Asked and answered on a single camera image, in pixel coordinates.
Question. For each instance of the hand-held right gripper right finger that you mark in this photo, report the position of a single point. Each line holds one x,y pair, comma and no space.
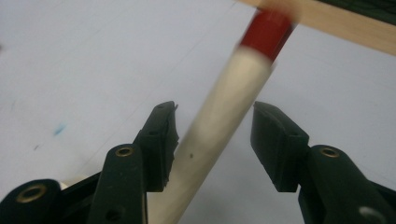
327,180

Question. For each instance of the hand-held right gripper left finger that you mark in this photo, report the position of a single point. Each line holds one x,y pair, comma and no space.
124,183

